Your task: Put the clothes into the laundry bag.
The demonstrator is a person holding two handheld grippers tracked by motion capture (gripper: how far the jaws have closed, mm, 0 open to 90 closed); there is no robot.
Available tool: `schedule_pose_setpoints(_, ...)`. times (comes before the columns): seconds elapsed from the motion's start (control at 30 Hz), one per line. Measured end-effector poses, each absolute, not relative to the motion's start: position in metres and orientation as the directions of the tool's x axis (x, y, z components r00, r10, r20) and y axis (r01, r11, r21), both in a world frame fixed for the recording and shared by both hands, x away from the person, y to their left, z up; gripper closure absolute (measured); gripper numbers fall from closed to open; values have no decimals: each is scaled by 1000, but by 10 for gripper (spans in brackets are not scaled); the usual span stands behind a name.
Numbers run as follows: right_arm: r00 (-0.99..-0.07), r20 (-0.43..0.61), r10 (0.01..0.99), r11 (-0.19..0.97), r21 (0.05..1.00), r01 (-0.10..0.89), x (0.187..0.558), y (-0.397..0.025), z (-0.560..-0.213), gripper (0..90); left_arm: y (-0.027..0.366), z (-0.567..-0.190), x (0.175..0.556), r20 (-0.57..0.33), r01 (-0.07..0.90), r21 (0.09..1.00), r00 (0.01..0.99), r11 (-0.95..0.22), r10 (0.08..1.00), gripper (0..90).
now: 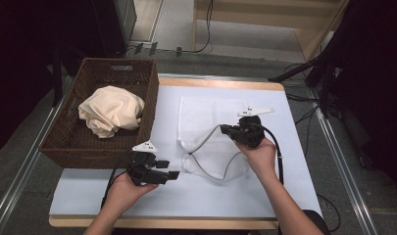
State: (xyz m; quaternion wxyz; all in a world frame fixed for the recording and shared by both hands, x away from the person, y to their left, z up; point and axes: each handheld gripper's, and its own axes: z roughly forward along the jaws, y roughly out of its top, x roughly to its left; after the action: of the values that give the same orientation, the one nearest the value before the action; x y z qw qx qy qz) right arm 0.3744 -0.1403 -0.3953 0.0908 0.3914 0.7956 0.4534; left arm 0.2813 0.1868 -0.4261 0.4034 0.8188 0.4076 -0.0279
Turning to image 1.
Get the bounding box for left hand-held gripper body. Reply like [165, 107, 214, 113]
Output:
[126, 140, 171, 187]

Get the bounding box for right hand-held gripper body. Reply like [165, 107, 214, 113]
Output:
[229, 105, 275, 149]

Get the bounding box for white mesh laundry bag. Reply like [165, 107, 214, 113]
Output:
[176, 96, 253, 181]

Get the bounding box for brown wicker basket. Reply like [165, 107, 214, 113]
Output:
[38, 57, 160, 169]

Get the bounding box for cream cloth garment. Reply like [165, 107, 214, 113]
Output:
[77, 85, 146, 139]

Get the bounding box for person's left hand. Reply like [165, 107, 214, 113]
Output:
[102, 180, 160, 216]

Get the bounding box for person's right hand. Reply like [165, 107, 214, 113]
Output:
[234, 137, 278, 180]

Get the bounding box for white table mat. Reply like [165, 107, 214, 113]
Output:
[49, 85, 323, 219]

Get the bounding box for wooden table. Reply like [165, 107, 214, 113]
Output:
[48, 76, 324, 231]

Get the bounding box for black metal stand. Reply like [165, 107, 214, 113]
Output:
[268, 48, 339, 119]

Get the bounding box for black cabinet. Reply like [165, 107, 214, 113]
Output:
[91, 0, 137, 59]

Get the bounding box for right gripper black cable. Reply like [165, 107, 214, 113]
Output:
[258, 122, 284, 186]

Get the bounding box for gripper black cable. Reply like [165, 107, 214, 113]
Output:
[100, 148, 135, 210]
[258, 122, 284, 186]

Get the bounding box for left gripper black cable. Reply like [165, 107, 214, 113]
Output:
[100, 148, 135, 210]

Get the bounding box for black floor cable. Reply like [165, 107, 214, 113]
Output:
[283, 62, 322, 159]
[317, 193, 342, 233]

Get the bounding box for metal floor rail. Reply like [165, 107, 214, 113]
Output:
[308, 87, 380, 235]
[0, 76, 73, 235]

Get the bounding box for black hanging cable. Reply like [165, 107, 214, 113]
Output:
[190, 0, 215, 55]

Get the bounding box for light wooden shelf frame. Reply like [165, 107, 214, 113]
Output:
[192, 0, 351, 62]

